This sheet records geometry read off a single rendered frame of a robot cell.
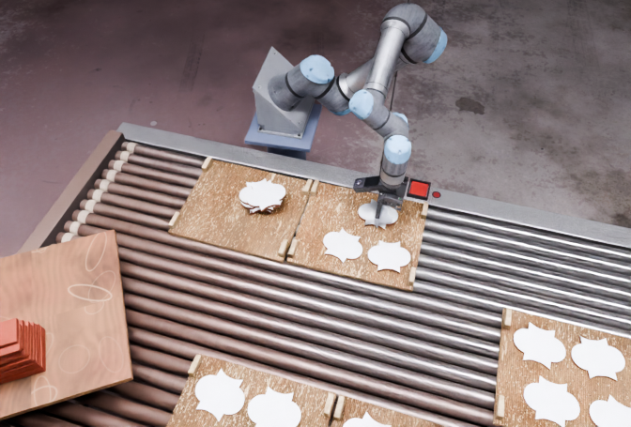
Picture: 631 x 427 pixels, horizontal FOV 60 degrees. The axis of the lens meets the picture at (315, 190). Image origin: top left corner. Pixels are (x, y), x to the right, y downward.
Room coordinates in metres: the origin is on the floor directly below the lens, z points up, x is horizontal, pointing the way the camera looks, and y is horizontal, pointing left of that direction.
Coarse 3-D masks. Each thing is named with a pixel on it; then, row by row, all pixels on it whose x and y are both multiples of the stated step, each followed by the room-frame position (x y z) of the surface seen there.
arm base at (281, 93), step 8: (272, 80) 1.67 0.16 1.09; (280, 80) 1.65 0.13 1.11; (272, 88) 1.64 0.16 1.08; (280, 88) 1.63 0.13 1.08; (288, 88) 1.61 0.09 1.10; (272, 96) 1.62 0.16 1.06; (280, 96) 1.61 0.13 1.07; (288, 96) 1.60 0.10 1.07; (296, 96) 1.60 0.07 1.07; (280, 104) 1.60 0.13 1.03; (288, 104) 1.60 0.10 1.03; (296, 104) 1.62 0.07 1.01
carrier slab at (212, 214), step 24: (216, 168) 1.36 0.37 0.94; (240, 168) 1.36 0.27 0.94; (192, 192) 1.25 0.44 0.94; (216, 192) 1.24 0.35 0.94; (288, 192) 1.24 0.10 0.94; (192, 216) 1.14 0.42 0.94; (216, 216) 1.14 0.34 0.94; (240, 216) 1.14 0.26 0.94; (264, 216) 1.14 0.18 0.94; (288, 216) 1.13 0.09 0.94; (216, 240) 1.04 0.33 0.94; (240, 240) 1.04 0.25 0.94; (264, 240) 1.03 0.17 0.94; (288, 240) 1.03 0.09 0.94
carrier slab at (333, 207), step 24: (336, 192) 1.23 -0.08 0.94; (360, 192) 1.23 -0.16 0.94; (312, 216) 1.13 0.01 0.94; (336, 216) 1.13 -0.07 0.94; (408, 216) 1.13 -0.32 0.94; (312, 240) 1.03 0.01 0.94; (360, 240) 1.03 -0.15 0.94; (384, 240) 1.03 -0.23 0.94; (408, 240) 1.02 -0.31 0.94; (312, 264) 0.94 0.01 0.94; (336, 264) 0.94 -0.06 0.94; (360, 264) 0.94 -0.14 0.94; (408, 264) 0.93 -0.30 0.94; (408, 288) 0.85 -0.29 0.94
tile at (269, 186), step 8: (264, 184) 1.22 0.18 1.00; (272, 184) 1.22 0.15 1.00; (256, 192) 1.18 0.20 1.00; (264, 192) 1.18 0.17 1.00; (272, 192) 1.18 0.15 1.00; (280, 192) 1.18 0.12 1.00; (248, 200) 1.15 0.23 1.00; (256, 200) 1.15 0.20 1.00; (264, 200) 1.15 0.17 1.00; (272, 200) 1.15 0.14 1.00; (280, 200) 1.16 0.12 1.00; (264, 208) 1.12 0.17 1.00
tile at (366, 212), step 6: (366, 204) 1.17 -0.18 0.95; (372, 204) 1.17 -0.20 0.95; (360, 210) 1.14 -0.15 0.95; (366, 210) 1.14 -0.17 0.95; (372, 210) 1.14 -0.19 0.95; (390, 210) 1.14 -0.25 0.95; (360, 216) 1.12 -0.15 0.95; (366, 216) 1.12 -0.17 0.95; (372, 216) 1.12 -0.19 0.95; (396, 216) 1.11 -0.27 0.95; (366, 222) 1.09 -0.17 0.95; (372, 222) 1.09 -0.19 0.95; (384, 222) 1.09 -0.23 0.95; (384, 228) 1.07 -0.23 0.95
